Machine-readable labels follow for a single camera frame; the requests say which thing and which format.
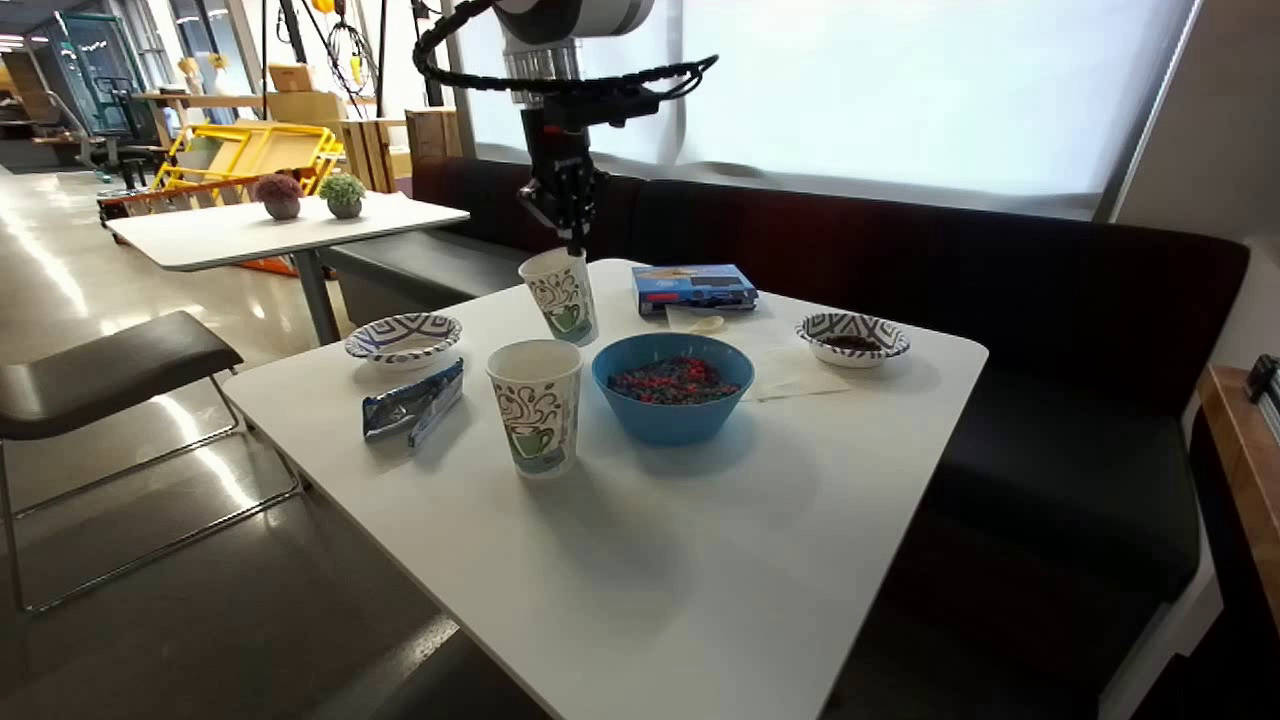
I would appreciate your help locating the paper plate with dark food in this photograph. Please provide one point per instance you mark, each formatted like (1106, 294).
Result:
(852, 336)

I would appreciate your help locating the white paper napkin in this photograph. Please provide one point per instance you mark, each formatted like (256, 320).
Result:
(790, 372)

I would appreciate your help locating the wooden side shelf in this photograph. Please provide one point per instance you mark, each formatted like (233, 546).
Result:
(1245, 432)

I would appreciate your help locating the empty patterned paper plate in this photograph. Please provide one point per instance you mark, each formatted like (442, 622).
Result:
(400, 336)

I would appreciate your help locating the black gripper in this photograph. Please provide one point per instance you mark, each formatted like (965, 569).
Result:
(563, 187)

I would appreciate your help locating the white side table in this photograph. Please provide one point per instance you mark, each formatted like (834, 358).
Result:
(233, 234)

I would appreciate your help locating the blue bowl of colourful cereal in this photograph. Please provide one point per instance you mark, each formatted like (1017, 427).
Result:
(674, 387)

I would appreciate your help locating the red potted plant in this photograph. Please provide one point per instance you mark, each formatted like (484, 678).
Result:
(280, 199)

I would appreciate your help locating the patterned paper coffee cup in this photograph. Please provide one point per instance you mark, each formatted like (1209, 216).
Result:
(563, 294)

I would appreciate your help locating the blue snack box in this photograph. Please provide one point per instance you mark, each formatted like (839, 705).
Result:
(692, 287)

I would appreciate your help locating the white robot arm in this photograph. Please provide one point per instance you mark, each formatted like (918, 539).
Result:
(559, 106)

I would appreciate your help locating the black chair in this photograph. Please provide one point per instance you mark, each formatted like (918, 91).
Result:
(94, 383)

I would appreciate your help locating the yellow frame structure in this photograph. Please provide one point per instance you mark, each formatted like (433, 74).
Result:
(233, 156)

